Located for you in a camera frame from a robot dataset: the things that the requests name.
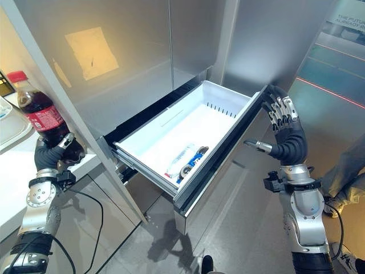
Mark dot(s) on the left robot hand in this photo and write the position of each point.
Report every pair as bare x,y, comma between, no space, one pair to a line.
48,157

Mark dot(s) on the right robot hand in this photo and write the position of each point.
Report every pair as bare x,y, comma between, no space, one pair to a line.
289,140

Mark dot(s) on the cola bottle with red cap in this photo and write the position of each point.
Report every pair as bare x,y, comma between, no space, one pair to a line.
40,114

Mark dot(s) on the refrigerator drawer with white bin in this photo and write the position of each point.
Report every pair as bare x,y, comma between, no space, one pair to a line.
188,142

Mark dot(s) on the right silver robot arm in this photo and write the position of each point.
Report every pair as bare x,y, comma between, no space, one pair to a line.
305,217

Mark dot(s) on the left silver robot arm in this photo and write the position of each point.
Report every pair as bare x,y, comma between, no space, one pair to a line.
37,211

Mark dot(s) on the silver refrigerator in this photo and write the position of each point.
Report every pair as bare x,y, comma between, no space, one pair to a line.
159,71

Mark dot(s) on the white tray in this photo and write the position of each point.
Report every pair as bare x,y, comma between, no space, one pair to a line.
12,125

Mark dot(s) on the person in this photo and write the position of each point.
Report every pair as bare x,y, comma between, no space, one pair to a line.
346,182

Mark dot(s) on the black box with yellow label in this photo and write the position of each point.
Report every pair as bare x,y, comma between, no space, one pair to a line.
5,84

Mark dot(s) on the blue drink can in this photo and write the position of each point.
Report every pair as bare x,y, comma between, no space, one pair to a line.
194,164

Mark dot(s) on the clear water bottle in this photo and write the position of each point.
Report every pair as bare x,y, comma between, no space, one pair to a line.
179,161

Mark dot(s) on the black robot foot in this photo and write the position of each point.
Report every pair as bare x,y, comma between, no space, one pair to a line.
207,265

